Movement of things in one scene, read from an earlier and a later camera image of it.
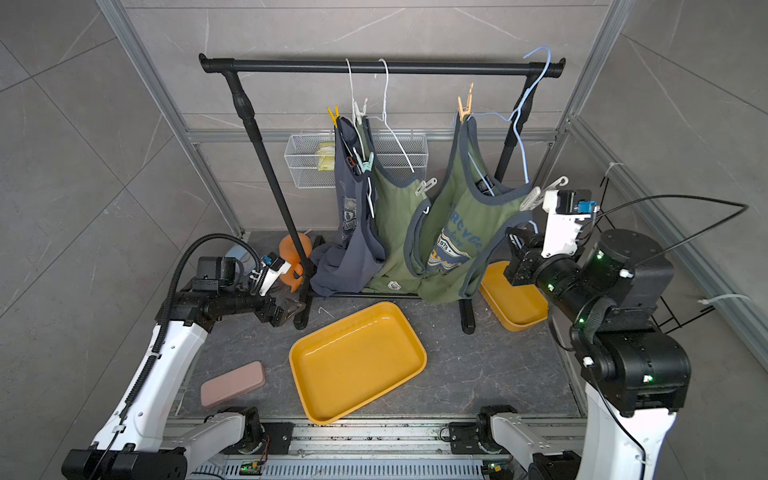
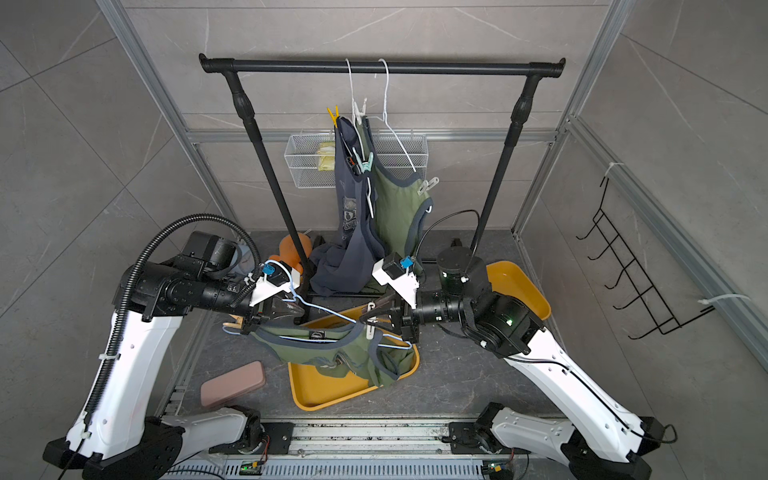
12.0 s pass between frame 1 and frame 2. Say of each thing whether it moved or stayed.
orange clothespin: moved
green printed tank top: moved
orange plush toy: stayed
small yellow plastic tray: stayed
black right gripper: moved
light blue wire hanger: moved
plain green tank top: stayed
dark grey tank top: stayed
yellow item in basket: stayed
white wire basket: stayed
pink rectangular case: stayed
